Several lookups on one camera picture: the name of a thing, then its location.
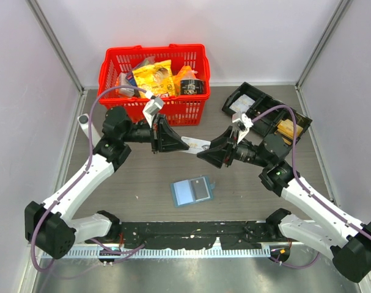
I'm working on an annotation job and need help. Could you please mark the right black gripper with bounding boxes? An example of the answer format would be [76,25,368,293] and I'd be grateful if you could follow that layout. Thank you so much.
[198,125,271,168]

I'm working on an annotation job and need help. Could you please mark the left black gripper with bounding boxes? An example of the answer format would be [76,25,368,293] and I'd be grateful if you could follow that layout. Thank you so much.
[122,113,189,154]

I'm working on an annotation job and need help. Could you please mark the white VIP card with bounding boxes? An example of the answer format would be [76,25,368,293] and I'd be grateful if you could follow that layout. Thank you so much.
[181,136,211,154]

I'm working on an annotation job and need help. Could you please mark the blue card holder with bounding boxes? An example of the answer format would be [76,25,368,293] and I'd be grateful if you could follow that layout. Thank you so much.
[171,176,215,208]

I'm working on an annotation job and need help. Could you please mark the dark grey card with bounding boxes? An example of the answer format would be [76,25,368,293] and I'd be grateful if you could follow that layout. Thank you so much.
[191,178,209,201]

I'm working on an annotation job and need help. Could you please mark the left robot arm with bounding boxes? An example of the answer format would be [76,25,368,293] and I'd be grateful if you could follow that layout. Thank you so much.
[24,106,189,259]

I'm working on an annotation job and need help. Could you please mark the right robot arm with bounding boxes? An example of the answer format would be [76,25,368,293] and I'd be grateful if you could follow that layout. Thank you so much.
[197,127,371,283]

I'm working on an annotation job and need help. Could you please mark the white cards stack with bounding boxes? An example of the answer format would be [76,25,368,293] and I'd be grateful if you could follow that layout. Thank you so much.
[229,95,255,113]

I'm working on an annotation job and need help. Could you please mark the gold cards stack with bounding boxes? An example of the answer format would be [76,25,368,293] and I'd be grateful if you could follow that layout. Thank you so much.
[277,119,294,145]

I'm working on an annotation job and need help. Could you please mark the black round tin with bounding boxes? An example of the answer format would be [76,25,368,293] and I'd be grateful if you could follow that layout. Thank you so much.
[180,79,205,95]

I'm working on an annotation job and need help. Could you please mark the yellow chips bag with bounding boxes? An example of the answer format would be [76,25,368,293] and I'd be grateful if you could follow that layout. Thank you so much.
[133,60,175,97]

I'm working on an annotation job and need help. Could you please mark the red plastic shopping basket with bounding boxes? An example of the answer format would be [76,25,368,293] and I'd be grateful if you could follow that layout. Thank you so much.
[98,44,210,126]

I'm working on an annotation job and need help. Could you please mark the orange snack bag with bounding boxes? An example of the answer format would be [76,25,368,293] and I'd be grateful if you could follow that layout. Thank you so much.
[173,65,197,92]

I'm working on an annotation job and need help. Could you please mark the black three-compartment tray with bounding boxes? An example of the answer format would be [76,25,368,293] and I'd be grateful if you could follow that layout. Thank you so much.
[222,82,312,149]

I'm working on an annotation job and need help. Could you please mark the grey small box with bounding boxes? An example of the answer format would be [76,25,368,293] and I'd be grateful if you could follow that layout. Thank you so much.
[115,73,134,98]

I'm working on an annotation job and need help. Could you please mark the white bottle grey cap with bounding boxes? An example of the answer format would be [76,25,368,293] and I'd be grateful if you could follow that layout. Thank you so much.
[78,114,101,147]

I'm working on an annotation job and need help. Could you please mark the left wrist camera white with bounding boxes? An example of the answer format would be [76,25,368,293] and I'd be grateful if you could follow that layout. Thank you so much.
[142,96,164,127]

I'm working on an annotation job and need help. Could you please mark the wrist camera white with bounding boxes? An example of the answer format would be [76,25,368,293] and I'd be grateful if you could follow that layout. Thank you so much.
[232,112,254,143]
[142,96,164,127]

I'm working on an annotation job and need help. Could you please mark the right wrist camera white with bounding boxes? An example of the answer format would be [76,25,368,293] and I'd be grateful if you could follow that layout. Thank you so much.
[232,112,254,143]

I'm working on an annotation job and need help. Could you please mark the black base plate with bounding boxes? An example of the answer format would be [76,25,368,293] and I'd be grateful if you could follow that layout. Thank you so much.
[97,221,296,250]

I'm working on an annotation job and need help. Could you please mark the slotted cable duct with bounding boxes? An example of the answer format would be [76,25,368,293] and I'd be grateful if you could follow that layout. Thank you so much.
[41,246,271,259]

